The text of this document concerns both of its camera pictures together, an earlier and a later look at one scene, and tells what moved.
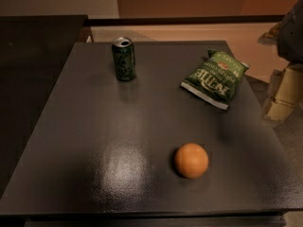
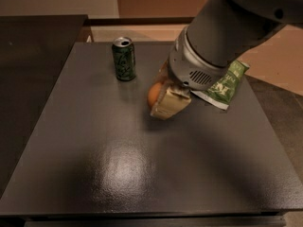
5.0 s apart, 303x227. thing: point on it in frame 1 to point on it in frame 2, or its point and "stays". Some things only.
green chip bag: (216, 79) stays
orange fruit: (191, 160) to (153, 94)
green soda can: (124, 59) stays
